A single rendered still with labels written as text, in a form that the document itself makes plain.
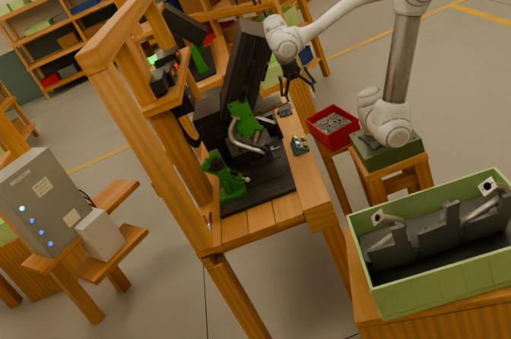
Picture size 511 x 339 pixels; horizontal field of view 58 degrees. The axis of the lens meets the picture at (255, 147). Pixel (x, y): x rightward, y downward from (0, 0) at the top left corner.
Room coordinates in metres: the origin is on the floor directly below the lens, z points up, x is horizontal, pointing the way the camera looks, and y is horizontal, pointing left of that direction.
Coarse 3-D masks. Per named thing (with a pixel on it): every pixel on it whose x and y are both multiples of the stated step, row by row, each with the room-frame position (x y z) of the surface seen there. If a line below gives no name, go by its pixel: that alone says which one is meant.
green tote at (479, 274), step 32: (416, 192) 1.44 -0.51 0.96; (448, 192) 1.42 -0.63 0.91; (480, 192) 1.40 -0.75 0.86; (352, 224) 1.49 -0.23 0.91; (384, 224) 1.47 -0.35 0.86; (480, 256) 1.03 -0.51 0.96; (384, 288) 1.08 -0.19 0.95; (416, 288) 1.07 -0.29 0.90; (448, 288) 1.05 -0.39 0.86; (480, 288) 1.03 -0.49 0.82; (384, 320) 1.10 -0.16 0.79
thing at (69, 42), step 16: (16, 0) 11.04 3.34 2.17; (96, 0) 10.98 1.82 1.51; (112, 0) 10.87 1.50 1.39; (0, 16) 11.11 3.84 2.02; (64, 16) 11.04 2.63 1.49; (80, 16) 10.92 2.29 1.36; (32, 32) 11.09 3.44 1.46; (80, 32) 10.97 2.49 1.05; (96, 32) 11.03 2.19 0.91; (16, 48) 11.05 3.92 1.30; (64, 48) 11.06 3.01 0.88; (160, 48) 10.89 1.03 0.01; (32, 64) 11.13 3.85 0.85; (48, 80) 11.07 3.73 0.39; (64, 80) 11.03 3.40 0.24; (48, 96) 11.05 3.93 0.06
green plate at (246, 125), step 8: (232, 104) 2.41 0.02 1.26; (240, 104) 2.40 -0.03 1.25; (248, 104) 2.39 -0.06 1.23; (232, 112) 2.40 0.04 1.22; (240, 112) 2.39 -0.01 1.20; (248, 112) 2.38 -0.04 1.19; (240, 120) 2.38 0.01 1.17; (248, 120) 2.38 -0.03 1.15; (240, 128) 2.38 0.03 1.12; (248, 128) 2.37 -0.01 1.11; (240, 136) 2.37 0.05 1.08
